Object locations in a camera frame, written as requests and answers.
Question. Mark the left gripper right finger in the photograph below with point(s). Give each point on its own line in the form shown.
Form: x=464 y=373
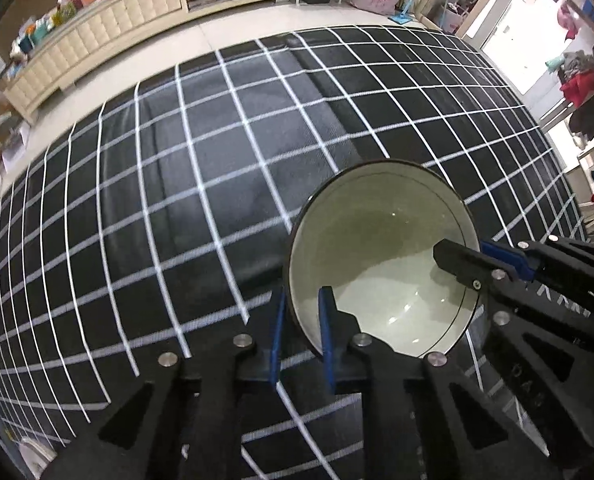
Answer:
x=421 y=417

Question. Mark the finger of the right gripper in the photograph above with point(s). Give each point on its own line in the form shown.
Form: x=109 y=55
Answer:
x=557 y=262
x=470 y=268

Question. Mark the black white grid tablecloth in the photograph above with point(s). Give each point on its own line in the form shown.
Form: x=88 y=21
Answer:
x=158 y=223

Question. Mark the cream tufted tv cabinet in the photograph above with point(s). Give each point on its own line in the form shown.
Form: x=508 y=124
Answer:
x=93 y=36

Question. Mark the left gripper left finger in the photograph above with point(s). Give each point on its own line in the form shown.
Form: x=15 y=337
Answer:
x=182 y=421

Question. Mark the green patterned ceramic bowl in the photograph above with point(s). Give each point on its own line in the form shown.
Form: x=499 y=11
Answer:
x=369 y=233

